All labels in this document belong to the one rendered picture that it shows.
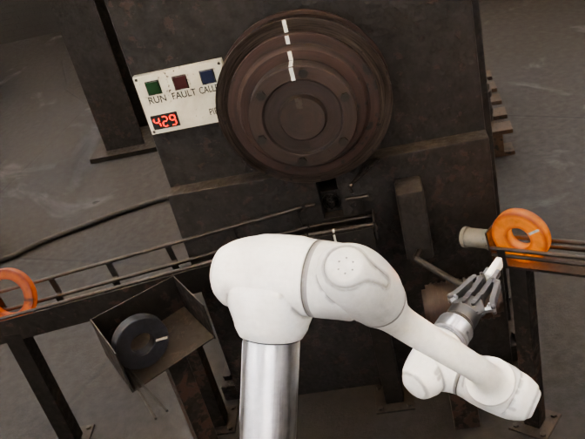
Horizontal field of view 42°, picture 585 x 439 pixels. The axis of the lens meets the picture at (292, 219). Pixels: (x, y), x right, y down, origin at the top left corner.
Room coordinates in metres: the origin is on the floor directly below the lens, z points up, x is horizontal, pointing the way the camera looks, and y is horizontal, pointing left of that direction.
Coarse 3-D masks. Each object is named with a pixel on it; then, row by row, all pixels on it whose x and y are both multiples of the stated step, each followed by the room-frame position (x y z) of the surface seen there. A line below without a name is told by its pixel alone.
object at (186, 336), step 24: (168, 288) 1.86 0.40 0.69; (120, 312) 1.80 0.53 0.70; (144, 312) 1.82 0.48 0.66; (168, 312) 1.85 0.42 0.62; (192, 312) 1.80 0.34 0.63; (144, 336) 1.79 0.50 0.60; (192, 336) 1.72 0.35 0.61; (168, 360) 1.66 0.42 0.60; (192, 384) 1.71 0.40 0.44; (192, 408) 1.70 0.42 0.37; (192, 432) 1.72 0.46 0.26
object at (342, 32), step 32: (256, 32) 1.91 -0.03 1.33; (320, 32) 1.88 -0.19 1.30; (352, 32) 1.87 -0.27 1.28; (224, 64) 1.93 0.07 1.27; (384, 64) 1.86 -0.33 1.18; (224, 96) 1.93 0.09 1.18; (384, 96) 1.86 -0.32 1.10; (224, 128) 1.93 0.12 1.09; (384, 128) 1.86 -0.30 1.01; (256, 160) 1.92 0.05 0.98; (352, 160) 1.88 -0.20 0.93
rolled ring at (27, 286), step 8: (0, 272) 2.16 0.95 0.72; (8, 272) 2.15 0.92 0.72; (16, 272) 2.15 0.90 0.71; (16, 280) 2.14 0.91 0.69; (24, 280) 2.13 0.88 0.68; (24, 288) 2.12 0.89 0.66; (32, 288) 2.13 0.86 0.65; (24, 296) 2.11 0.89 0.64; (32, 296) 2.11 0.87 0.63; (24, 304) 2.11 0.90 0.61; (32, 304) 2.10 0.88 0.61; (0, 312) 2.12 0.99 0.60; (8, 312) 2.14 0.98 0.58; (16, 312) 2.13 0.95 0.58; (32, 312) 2.11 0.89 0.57
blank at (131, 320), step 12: (120, 324) 1.67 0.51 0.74; (132, 324) 1.65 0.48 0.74; (144, 324) 1.67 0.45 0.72; (156, 324) 1.68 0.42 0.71; (120, 336) 1.64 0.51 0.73; (132, 336) 1.65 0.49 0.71; (156, 336) 1.67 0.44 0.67; (168, 336) 1.69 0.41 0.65; (120, 348) 1.63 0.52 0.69; (144, 348) 1.68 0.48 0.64; (156, 348) 1.67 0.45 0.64; (120, 360) 1.63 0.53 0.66; (132, 360) 1.64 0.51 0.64; (144, 360) 1.65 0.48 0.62; (156, 360) 1.66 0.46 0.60
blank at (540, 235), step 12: (504, 216) 1.66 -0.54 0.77; (516, 216) 1.63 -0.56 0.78; (528, 216) 1.62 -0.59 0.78; (492, 228) 1.68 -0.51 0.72; (504, 228) 1.66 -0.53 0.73; (528, 228) 1.61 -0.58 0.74; (540, 228) 1.59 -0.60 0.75; (504, 240) 1.66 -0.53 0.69; (516, 240) 1.66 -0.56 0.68; (540, 240) 1.59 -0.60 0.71
